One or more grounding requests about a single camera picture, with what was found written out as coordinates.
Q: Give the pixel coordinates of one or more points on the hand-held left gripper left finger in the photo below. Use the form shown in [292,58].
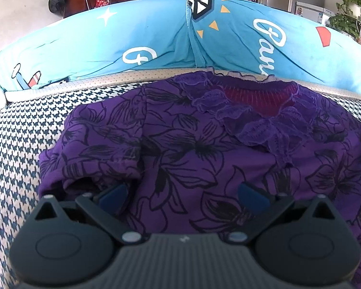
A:
[114,197]

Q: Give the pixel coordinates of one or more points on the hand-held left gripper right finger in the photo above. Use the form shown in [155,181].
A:
[252,198]

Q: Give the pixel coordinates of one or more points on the purple floral shirt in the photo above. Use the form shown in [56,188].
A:
[183,156]

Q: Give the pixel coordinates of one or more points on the houndstooth sofa seat cover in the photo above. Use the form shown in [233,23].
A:
[24,132]

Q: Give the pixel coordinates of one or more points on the blue printed sofa cover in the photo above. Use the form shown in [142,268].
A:
[156,36]

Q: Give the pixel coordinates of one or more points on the white chest freezer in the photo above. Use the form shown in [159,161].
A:
[313,12]

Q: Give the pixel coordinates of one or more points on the red floral cloth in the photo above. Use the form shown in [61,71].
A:
[100,1]

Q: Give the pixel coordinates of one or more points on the green potted plant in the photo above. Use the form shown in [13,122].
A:
[349,15]

